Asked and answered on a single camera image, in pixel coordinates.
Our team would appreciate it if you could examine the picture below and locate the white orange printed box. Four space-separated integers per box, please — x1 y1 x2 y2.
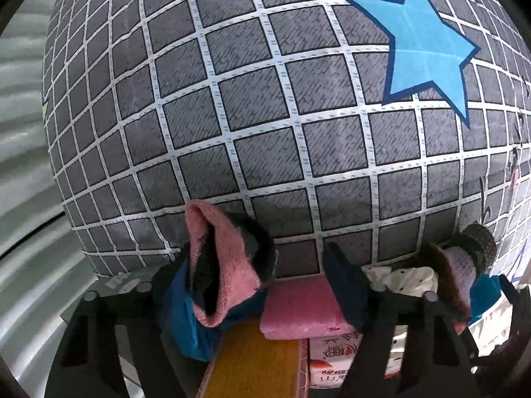
307 296 510 388

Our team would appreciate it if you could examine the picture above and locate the turquoise fuzzy sock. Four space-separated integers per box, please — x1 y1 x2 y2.
469 274 504 324

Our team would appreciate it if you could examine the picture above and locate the grey checked star blanket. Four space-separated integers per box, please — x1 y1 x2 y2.
41 0 531 287

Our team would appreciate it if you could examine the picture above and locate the pink sponge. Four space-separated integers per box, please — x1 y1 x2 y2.
259 276 361 341

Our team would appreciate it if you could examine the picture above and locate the white dotted sock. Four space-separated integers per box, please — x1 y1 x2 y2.
365 265 439 299

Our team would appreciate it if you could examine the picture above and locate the pink cardboard box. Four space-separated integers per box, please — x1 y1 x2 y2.
195 321 310 398

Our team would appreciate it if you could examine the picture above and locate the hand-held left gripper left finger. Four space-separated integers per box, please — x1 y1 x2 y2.
45 252 192 398

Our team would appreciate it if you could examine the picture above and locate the striped knitted sock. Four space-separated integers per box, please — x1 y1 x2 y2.
419 223 497 324

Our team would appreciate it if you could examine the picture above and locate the pink and black sock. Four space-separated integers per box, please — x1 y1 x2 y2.
183 199 278 327

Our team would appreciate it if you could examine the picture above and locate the dark blue sock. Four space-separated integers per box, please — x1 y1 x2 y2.
174 286 268 362

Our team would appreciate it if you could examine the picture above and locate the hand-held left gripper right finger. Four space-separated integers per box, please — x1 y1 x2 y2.
323 241 484 398

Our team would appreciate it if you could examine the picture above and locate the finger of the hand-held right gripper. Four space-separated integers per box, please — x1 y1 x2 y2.
499 274 531 365

